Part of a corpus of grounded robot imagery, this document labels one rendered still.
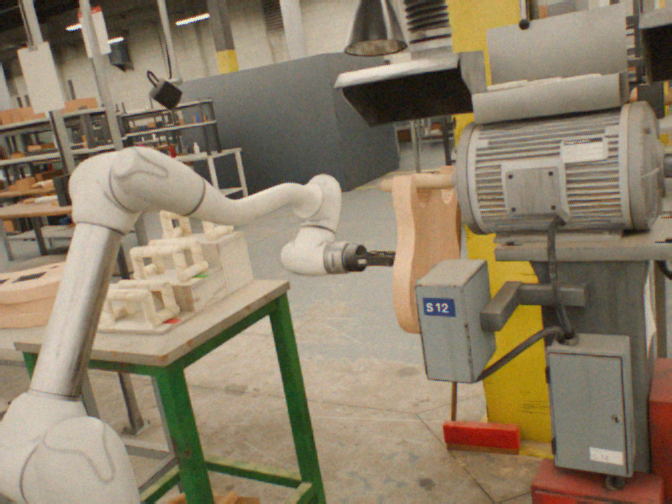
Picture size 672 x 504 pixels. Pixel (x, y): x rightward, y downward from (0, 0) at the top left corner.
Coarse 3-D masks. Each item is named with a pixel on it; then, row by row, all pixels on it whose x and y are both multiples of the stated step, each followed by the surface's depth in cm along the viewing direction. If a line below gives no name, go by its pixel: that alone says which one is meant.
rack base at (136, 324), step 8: (136, 312) 194; (184, 312) 187; (192, 312) 185; (120, 320) 189; (128, 320) 188; (136, 320) 187; (144, 320) 185; (184, 320) 182; (104, 328) 184; (112, 328) 183; (120, 328) 182; (128, 328) 180; (136, 328) 179; (144, 328) 178; (160, 328) 176; (168, 328) 176
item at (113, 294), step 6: (108, 294) 181; (114, 294) 179; (120, 294) 178; (126, 294) 177; (132, 294) 176; (138, 294) 175; (144, 294) 174; (150, 294) 175; (108, 300) 182; (114, 300) 181; (120, 300) 180; (126, 300) 179; (132, 300) 177; (138, 300) 176
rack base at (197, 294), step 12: (156, 276) 201; (168, 276) 198; (216, 276) 195; (180, 288) 186; (192, 288) 185; (204, 288) 190; (216, 288) 195; (156, 300) 192; (180, 300) 187; (192, 300) 185; (204, 300) 190; (216, 300) 195
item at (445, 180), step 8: (424, 176) 150; (432, 176) 149; (440, 176) 147; (448, 176) 146; (384, 184) 154; (392, 184) 153; (416, 184) 150; (424, 184) 149; (432, 184) 148; (440, 184) 147; (448, 184) 146
